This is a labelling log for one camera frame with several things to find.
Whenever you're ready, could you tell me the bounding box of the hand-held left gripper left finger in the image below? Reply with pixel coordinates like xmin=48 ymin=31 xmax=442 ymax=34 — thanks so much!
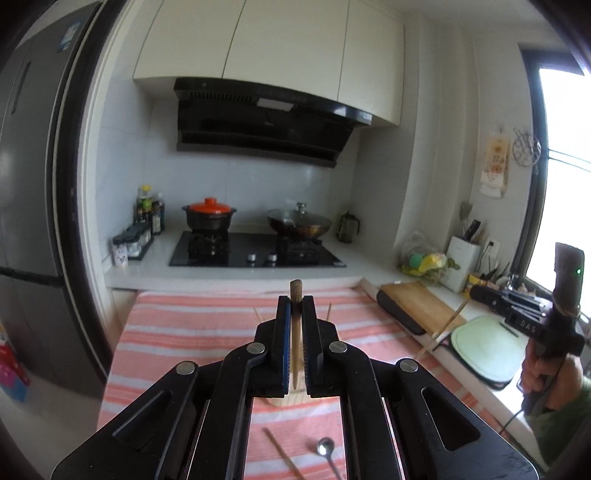
xmin=51 ymin=295 xmax=293 ymax=480

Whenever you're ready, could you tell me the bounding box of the pink striped table cloth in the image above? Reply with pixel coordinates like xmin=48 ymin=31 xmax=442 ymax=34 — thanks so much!
xmin=97 ymin=286 xmax=435 ymax=480

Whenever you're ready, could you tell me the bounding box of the black gas hob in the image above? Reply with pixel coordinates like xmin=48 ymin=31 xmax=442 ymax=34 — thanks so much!
xmin=168 ymin=231 xmax=347 ymax=268

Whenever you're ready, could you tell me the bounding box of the metal spoon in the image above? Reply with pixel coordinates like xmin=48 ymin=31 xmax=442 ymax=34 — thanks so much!
xmin=315 ymin=436 xmax=345 ymax=480

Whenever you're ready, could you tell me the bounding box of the plastic bag with produce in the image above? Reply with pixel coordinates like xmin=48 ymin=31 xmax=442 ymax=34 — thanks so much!
xmin=399 ymin=231 xmax=460 ymax=278

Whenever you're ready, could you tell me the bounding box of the cream ribbed utensil holder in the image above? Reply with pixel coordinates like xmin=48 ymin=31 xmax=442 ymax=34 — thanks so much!
xmin=264 ymin=387 xmax=325 ymax=409

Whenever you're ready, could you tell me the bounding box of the green cutting board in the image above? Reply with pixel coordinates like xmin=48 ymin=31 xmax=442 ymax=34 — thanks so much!
xmin=450 ymin=315 xmax=532 ymax=381

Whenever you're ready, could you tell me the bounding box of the wooden cutting board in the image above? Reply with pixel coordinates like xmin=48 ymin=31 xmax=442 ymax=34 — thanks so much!
xmin=376 ymin=281 xmax=467 ymax=337

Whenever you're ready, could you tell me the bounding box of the person's right hand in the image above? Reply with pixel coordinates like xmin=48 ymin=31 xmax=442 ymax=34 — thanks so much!
xmin=521 ymin=344 xmax=585 ymax=411

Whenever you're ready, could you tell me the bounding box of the black range hood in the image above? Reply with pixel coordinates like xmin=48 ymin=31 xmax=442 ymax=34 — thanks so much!
xmin=173 ymin=78 xmax=372 ymax=168

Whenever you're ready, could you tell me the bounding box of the wok with glass lid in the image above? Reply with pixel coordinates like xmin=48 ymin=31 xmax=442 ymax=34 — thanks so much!
xmin=266 ymin=202 xmax=332 ymax=240

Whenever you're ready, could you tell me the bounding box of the dark door frame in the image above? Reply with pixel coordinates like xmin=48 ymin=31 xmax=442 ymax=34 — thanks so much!
xmin=48 ymin=0 xmax=134 ymax=388

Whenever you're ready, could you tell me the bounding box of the spice jar rack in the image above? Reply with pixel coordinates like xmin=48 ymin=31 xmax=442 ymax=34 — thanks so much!
xmin=112 ymin=223 xmax=153 ymax=267

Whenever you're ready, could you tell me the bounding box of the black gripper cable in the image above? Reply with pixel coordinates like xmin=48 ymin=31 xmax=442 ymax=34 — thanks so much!
xmin=499 ymin=406 xmax=529 ymax=435

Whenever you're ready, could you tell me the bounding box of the person's right forearm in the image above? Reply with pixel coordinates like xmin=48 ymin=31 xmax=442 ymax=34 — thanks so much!
xmin=526 ymin=369 xmax=591 ymax=480

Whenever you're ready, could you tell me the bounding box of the dark sauce bottle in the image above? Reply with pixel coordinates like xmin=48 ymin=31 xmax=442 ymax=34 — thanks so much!
xmin=151 ymin=193 xmax=165 ymax=235

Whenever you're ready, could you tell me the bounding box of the hanging cloth towel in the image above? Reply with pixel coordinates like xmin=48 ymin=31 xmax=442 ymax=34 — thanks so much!
xmin=479 ymin=130 xmax=511 ymax=199

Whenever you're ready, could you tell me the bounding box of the black clay pot red lid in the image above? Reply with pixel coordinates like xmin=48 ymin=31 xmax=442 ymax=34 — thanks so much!
xmin=181 ymin=198 xmax=234 ymax=233

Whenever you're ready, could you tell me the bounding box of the white knife block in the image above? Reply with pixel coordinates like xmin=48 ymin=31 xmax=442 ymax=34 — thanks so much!
xmin=445 ymin=235 xmax=483 ymax=294

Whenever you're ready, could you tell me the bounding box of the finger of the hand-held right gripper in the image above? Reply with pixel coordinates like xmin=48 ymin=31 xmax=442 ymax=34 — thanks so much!
xmin=469 ymin=283 xmax=550 ymax=315

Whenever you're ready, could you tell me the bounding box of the colourful printed bag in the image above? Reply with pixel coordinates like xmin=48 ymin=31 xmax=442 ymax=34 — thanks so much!
xmin=0 ymin=323 xmax=31 ymax=400

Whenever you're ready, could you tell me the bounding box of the white wall cabinet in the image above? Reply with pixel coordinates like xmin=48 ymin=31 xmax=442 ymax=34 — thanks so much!
xmin=133 ymin=0 xmax=404 ymax=127

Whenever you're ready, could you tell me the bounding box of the window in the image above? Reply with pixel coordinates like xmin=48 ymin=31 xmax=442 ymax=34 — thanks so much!
xmin=519 ymin=44 xmax=591 ymax=296

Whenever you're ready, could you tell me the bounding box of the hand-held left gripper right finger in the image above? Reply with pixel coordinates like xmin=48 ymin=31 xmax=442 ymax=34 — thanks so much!
xmin=302 ymin=295 xmax=539 ymax=480

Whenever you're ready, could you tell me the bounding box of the grey refrigerator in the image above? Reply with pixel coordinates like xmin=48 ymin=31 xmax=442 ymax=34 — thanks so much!
xmin=0 ymin=0 xmax=109 ymax=402

